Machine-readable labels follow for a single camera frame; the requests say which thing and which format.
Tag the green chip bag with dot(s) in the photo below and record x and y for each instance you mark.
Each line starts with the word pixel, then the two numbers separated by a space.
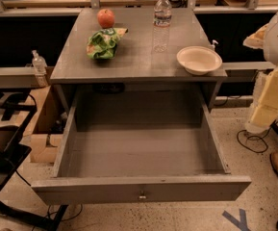
pixel 102 45

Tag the grey open top drawer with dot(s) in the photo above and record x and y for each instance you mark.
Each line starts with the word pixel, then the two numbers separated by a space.
pixel 139 146

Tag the small white pump bottle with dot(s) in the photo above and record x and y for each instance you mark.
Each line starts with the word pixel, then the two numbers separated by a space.
pixel 214 44

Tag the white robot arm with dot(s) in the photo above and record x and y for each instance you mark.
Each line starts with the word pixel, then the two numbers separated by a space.
pixel 267 39

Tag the black office chair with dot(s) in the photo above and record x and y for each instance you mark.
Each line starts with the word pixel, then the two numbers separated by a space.
pixel 12 155

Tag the cardboard box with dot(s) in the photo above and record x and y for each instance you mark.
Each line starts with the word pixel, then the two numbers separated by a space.
pixel 42 138

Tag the red apple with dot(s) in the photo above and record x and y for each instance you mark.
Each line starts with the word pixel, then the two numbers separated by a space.
pixel 105 18

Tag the white paper bowl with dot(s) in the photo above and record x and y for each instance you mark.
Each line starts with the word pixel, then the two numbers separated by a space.
pixel 198 60

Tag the clear sanitizer pump bottle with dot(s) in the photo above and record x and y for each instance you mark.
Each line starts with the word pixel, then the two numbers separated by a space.
pixel 39 65

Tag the grey wooden cabinet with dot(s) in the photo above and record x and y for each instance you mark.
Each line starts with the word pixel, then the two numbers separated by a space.
pixel 135 60

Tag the clear plastic water bottle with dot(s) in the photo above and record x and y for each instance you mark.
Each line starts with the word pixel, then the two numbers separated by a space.
pixel 161 25

